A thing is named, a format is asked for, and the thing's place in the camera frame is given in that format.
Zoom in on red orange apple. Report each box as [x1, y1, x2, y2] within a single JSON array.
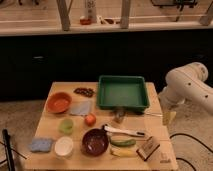
[[84, 114, 96, 126]]

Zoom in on grey blue cloth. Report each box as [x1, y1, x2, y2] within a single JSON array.
[[70, 101, 92, 116]]

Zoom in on red object on shelf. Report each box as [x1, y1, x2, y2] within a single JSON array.
[[79, 16, 92, 25]]

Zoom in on dark grapes bunch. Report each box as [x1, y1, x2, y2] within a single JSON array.
[[74, 87, 94, 97]]

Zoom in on white handled knife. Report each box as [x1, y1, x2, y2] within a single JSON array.
[[103, 125, 145, 137]]

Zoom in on green plastic cup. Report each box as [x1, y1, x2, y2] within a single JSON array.
[[59, 119, 73, 135]]

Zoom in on white bottle on shelf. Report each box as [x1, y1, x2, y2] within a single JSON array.
[[84, 0, 97, 23]]

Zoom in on blue sponge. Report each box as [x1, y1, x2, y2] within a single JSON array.
[[29, 138, 53, 152]]

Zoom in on small dark metal cup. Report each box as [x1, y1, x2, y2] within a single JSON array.
[[114, 109, 125, 123]]

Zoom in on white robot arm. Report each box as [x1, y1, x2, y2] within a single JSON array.
[[158, 62, 213, 125]]

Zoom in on orange bowl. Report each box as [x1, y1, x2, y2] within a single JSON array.
[[46, 92, 72, 114]]

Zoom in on black tripod stand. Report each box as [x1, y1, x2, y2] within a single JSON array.
[[0, 129, 26, 171]]

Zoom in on white paper cup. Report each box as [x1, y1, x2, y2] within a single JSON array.
[[54, 136, 74, 157]]

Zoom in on dark red bowl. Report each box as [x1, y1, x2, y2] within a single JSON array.
[[82, 129, 109, 156]]

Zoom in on green plastic tray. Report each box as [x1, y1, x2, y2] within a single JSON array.
[[96, 75, 150, 112]]

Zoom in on black floor cable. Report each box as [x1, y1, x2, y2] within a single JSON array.
[[169, 132, 213, 171]]

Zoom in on green cucumber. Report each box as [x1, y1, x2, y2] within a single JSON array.
[[109, 139, 136, 147]]

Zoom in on silver spoon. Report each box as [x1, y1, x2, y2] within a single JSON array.
[[135, 112, 163, 117]]

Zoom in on yellow banana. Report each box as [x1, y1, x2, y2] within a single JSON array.
[[110, 148, 137, 157]]

